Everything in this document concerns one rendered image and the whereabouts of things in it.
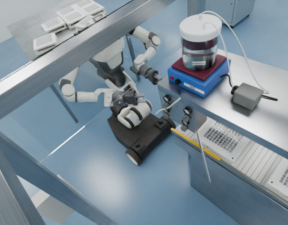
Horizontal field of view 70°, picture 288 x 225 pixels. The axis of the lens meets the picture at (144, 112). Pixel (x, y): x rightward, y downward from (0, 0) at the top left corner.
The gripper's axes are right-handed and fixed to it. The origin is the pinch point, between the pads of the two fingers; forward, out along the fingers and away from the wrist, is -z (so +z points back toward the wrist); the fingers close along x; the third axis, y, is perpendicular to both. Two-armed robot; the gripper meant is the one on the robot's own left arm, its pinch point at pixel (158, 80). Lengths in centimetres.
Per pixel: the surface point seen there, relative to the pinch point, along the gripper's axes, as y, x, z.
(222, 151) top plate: 8, 8, -61
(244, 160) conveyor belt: 1, 16, -71
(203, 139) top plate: 10, 8, -49
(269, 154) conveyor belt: -12, 16, -77
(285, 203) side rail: 7, 12, -96
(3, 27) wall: 70, 74, 455
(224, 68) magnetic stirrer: -2, -35, -48
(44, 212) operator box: 94, -5, -33
